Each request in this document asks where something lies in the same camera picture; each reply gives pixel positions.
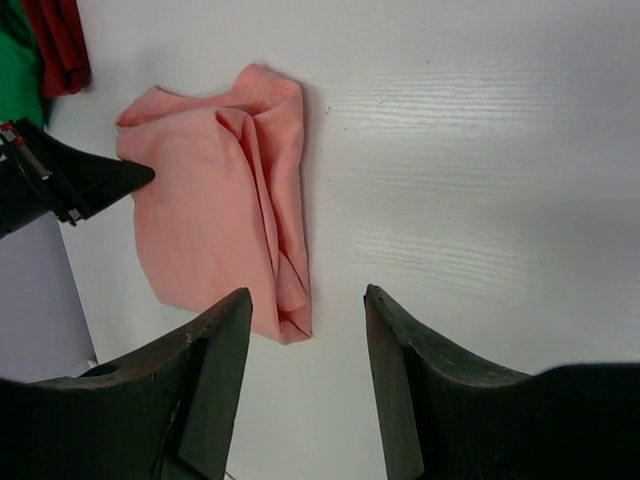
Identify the green folded t shirt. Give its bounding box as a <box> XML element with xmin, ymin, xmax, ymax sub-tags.
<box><xmin>1</xmin><ymin>1</ymin><xmax>50</xmax><ymax>127</ymax></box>

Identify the pink t shirt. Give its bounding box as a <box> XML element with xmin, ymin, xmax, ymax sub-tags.
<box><xmin>116</xmin><ymin>64</ymin><xmax>312</xmax><ymax>344</ymax></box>

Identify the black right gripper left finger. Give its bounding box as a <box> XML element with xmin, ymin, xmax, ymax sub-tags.
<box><xmin>1</xmin><ymin>288</ymin><xmax>252</xmax><ymax>479</ymax></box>

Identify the red folded t shirt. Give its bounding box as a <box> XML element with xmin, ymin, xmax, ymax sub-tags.
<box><xmin>19</xmin><ymin>0</ymin><xmax>93</xmax><ymax>99</ymax></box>

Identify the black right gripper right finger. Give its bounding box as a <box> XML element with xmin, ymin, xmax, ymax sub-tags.
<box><xmin>364</xmin><ymin>285</ymin><xmax>639</xmax><ymax>479</ymax></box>

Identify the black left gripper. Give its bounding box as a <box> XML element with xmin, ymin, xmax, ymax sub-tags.
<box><xmin>1</xmin><ymin>118</ymin><xmax>155</xmax><ymax>238</ymax></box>

